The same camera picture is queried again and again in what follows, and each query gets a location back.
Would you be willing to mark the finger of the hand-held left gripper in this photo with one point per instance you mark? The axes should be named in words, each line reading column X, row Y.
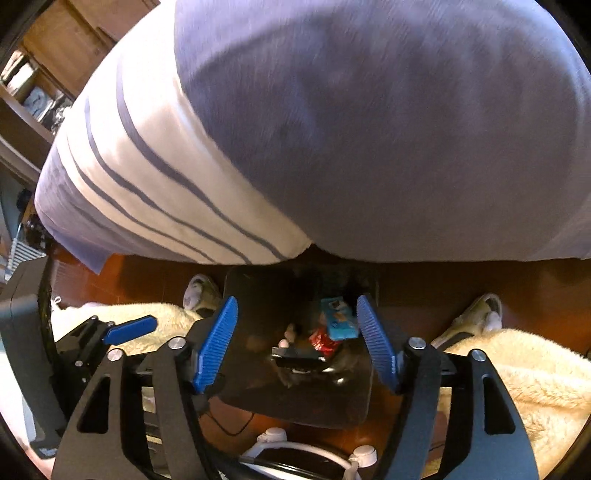
column 129, row 328

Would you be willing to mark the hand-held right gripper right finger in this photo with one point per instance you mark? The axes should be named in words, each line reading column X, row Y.
column 376, row 344

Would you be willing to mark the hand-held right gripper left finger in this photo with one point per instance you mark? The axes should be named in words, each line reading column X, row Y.
column 214, row 346

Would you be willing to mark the person's left leg cream fleece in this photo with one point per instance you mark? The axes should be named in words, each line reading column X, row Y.
column 171, row 318

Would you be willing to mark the person's leg cream fleece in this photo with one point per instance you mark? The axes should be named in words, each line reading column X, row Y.
column 531, row 383
column 171, row 318

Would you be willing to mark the light blue snack wrapper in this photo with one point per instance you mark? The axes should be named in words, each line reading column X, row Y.
column 337, row 318

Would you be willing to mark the red crumpled wrapper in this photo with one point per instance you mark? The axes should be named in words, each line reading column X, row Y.
column 321, row 342

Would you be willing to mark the person's left slipper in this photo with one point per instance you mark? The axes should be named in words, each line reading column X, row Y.
column 198, row 290

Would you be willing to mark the person's slipper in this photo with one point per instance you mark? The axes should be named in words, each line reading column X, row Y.
column 471, row 316
column 198, row 290

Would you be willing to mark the white ribbed radiator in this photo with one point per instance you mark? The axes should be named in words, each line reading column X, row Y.
column 16, row 258

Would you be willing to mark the black flat packet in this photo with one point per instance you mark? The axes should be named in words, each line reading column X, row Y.
column 295, row 357

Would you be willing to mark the person's right slipper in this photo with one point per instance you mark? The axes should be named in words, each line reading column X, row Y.
column 471, row 316

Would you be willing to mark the person's right leg cream fleece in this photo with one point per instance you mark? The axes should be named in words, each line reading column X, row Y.
column 531, row 383

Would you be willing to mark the striped blue white bed blanket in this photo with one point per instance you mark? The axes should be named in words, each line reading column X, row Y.
column 369, row 115

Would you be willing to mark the pale box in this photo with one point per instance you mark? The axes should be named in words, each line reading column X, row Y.
column 21, row 78

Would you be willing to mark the wooden shelf unit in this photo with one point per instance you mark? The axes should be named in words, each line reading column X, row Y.
column 60, row 41

